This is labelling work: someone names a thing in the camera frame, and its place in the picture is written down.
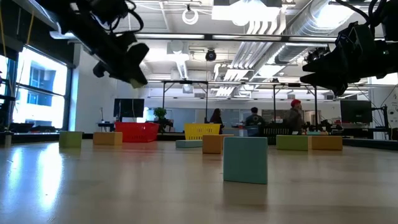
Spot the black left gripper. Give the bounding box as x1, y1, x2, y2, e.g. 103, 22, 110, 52
91, 30, 150, 90

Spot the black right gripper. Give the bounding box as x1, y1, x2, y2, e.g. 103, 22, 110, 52
300, 22, 377, 96

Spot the orange long block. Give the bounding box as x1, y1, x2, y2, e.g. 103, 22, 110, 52
93, 131, 123, 146
310, 135, 343, 151

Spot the green long block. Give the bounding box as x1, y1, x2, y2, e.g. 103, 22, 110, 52
275, 134, 312, 152

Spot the teal long block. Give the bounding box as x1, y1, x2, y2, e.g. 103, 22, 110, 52
175, 139, 203, 149

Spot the green cube block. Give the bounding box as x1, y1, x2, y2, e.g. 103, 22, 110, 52
58, 131, 83, 149

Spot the teal cube block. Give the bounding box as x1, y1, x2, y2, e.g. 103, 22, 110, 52
223, 136, 269, 185

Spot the black monitor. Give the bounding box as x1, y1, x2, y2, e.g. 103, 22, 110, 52
340, 99, 373, 124
113, 98, 146, 119

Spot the green potted plant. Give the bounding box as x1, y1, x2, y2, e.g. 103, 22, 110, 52
153, 106, 167, 123

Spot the person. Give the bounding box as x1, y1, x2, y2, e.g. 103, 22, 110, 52
209, 108, 225, 134
244, 106, 266, 128
285, 98, 305, 135

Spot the red plastic basket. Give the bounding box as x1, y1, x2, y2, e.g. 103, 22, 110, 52
114, 121, 160, 143

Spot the dark office desk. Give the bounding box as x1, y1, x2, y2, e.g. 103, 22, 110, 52
97, 121, 116, 133

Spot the black monitor stand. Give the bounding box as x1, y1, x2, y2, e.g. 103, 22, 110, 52
371, 105, 390, 140

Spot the black overhead light beam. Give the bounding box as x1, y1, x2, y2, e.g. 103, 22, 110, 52
133, 32, 340, 44

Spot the black plastic basket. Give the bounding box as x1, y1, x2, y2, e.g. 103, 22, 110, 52
260, 123, 292, 146

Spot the yellow plastic basket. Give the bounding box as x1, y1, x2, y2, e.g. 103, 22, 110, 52
183, 123, 222, 141

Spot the large window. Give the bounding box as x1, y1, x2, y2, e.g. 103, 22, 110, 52
12, 46, 68, 130
0, 54, 9, 96

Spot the black ceiling camera cluster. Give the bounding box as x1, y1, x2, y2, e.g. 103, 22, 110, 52
304, 45, 331, 65

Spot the black metal gantry frame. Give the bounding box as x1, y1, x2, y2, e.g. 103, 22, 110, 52
272, 82, 318, 131
162, 80, 210, 124

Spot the silver ventilation duct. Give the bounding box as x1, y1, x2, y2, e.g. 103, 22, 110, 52
275, 0, 358, 65

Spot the white coiled cable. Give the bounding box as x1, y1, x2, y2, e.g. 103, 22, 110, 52
182, 4, 200, 26

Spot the black ceiling dome camera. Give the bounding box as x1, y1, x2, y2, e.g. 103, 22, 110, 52
205, 48, 218, 62

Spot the yellow hanging cable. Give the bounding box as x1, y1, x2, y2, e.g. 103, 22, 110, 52
26, 11, 35, 46
0, 6, 7, 57

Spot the black aluminium table frame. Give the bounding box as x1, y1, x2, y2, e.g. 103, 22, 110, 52
0, 131, 398, 151

